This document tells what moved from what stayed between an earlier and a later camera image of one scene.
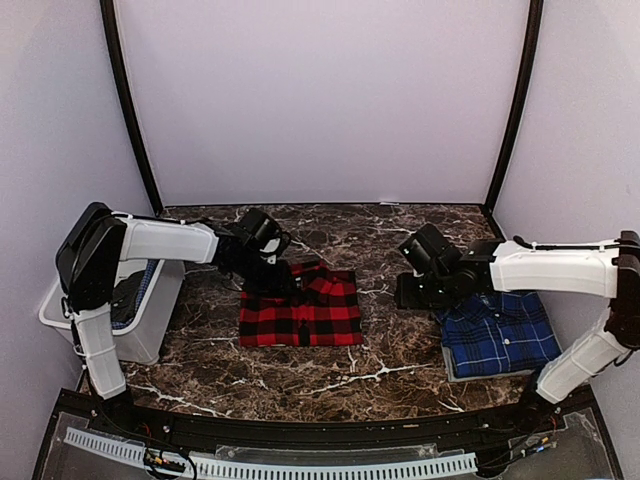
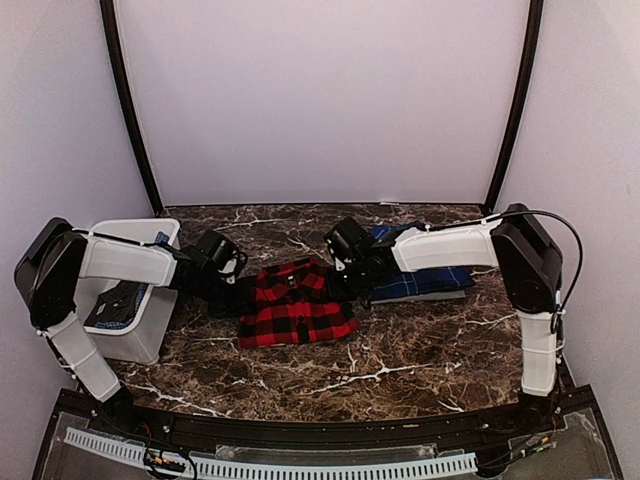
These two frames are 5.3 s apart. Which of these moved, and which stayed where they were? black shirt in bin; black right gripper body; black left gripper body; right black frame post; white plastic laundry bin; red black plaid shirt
Moved: black right gripper body; black left gripper body
Stayed: black shirt in bin; white plastic laundry bin; red black plaid shirt; right black frame post
